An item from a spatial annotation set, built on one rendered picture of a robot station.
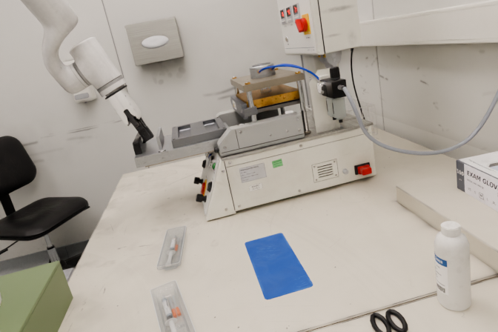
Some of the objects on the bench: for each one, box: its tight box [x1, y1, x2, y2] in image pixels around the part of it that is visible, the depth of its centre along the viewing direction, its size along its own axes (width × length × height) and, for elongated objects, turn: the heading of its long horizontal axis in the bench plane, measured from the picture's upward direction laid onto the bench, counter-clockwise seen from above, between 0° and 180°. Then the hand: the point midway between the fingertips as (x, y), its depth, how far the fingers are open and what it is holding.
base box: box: [206, 125, 376, 221], centre depth 124 cm, size 54×38×17 cm
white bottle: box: [434, 221, 471, 311], centre depth 61 cm, size 5×5×14 cm
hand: (146, 133), depth 116 cm, fingers closed, pressing on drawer
